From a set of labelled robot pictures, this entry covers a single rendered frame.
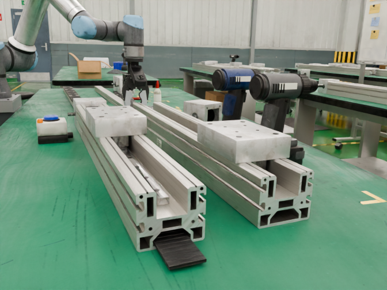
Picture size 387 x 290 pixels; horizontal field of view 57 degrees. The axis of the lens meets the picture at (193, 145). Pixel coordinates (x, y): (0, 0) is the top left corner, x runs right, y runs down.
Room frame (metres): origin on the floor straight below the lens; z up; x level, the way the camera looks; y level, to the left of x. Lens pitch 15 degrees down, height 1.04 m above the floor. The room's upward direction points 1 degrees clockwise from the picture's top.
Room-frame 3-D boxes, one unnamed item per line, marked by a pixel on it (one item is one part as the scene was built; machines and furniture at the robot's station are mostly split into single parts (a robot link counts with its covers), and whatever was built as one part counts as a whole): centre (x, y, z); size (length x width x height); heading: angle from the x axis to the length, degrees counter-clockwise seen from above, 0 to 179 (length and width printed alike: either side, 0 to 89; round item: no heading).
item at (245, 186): (0.89, 0.01, 0.82); 0.80 x 0.10 x 0.09; 23
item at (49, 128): (1.03, 0.41, 0.81); 0.10 x 0.08 x 0.06; 113
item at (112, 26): (1.43, 0.33, 1.11); 0.11 x 0.11 x 0.08; 65
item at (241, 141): (0.66, -0.09, 0.87); 0.16 x 0.11 x 0.07; 23
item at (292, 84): (0.85, -0.22, 0.89); 0.20 x 0.08 x 0.22; 115
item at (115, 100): (1.88, 0.44, 0.79); 0.96 x 0.04 x 0.03; 23
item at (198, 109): (1.22, -0.02, 0.83); 0.11 x 0.10 x 0.10; 136
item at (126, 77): (1.41, 0.24, 0.95); 0.09 x 0.08 x 0.12; 23
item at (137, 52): (1.41, 0.24, 1.03); 0.08 x 0.08 x 0.05
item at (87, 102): (1.22, 0.37, 0.83); 0.12 x 0.09 x 0.10; 113
